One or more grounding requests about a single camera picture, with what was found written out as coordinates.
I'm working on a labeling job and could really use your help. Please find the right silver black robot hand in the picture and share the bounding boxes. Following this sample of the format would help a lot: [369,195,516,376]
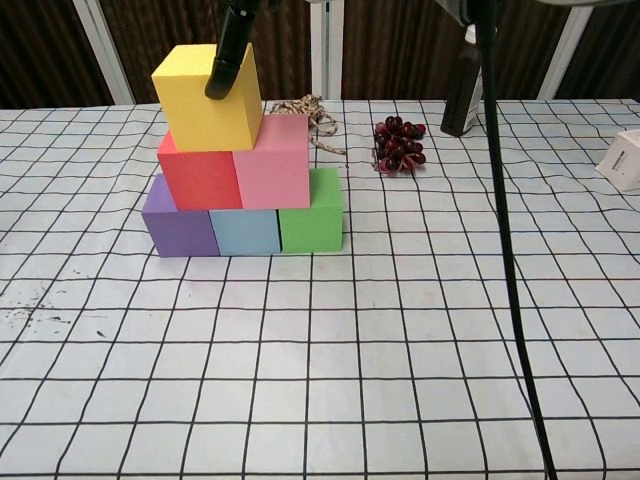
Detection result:
[203,0,262,100]

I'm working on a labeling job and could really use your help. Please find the yellow foam cube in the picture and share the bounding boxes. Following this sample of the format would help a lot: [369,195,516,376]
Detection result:
[151,43,264,153]

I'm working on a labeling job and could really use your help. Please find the pink foam cube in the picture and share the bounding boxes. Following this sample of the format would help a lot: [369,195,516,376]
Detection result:
[232,113,311,210]

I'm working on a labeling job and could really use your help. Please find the red foam cube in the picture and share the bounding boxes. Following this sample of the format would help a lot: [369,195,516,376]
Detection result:
[156,132,244,211]

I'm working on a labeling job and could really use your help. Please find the light blue foam cube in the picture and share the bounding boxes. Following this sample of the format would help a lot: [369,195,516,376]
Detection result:
[208,207,282,256]

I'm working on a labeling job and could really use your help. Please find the purple foam cube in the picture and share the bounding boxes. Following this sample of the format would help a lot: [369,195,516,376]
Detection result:
[141,173,222,258]

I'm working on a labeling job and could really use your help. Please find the green foam cube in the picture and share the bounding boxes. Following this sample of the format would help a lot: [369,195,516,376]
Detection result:
[277,167,344,254]

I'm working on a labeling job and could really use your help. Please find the dark red grape bunch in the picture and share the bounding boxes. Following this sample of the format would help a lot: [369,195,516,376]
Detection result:
[370,115,428,175]

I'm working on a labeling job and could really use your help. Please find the dark bottle white cap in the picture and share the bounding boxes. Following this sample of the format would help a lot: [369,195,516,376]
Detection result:
[440,23,485,138]

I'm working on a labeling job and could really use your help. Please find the white black checkered tablecloth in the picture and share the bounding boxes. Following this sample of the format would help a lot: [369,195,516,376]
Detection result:
[0,97,640,480]

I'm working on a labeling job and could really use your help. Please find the white cardboard box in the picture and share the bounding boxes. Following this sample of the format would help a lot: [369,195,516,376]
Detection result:
[594,129,640,192]

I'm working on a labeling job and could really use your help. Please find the white partition post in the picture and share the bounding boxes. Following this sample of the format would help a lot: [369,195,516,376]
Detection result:
[537,7,596,100]
[308,0,344,101]
[73,0,136,106]

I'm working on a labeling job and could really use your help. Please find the braided rope bundle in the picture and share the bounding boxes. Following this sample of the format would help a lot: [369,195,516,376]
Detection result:
[269,94,348,156]

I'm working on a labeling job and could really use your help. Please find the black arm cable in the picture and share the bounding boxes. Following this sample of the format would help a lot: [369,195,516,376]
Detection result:
[472,14,559,480]

